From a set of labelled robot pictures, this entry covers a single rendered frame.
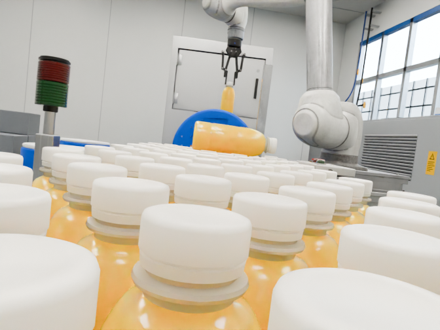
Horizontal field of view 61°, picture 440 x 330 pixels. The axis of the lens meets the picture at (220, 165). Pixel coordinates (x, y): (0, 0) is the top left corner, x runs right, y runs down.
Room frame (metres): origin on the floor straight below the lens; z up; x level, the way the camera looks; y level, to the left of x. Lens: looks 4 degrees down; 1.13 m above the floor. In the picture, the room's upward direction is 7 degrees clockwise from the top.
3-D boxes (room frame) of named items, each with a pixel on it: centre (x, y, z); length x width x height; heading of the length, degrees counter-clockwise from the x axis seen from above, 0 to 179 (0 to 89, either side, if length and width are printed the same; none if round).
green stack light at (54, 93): (0.80, 0.37, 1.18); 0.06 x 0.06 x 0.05
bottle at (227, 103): (2.02, 0.00, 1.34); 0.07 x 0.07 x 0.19
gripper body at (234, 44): (2.02, 0.00, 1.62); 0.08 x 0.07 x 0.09; 92
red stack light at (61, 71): (0.80, 0.37, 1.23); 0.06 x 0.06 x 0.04
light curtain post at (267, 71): (2.69, -0.26, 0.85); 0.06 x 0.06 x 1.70; 2
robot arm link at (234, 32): (2.02, 0.00, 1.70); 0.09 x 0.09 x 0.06
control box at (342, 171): (1.00, -0.27, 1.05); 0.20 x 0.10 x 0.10; 2
